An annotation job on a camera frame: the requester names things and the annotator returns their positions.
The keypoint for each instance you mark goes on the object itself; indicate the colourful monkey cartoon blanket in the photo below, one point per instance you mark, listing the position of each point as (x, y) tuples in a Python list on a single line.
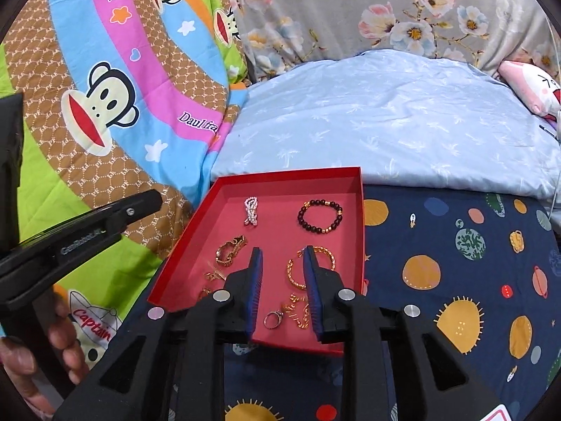
[(120, 96)]

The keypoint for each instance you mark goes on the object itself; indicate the grey floral pillow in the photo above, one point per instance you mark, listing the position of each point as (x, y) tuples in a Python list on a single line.
[(278, 35)]

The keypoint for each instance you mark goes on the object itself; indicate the navy planet print bedsheet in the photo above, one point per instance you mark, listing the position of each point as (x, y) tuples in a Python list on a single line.
[(484, 268)]

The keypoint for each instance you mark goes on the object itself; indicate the red shallow tray box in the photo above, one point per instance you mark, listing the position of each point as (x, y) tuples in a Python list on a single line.
[(261, 210)]

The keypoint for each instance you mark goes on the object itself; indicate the light blue quilt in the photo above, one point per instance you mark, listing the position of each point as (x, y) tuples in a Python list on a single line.
[(402, 119)]

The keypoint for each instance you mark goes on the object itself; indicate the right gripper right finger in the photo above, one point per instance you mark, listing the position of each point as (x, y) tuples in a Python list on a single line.
[(387, 355)]

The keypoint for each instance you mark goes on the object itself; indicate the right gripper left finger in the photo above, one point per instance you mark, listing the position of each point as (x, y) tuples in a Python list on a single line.
[(169, 365)]

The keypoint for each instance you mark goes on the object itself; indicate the left hand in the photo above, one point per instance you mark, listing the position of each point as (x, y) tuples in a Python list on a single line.
[(40, 351)]

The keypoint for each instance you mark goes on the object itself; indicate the pink cartoon pillow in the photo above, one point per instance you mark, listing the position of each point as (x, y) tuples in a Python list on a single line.
[(538, 91)]

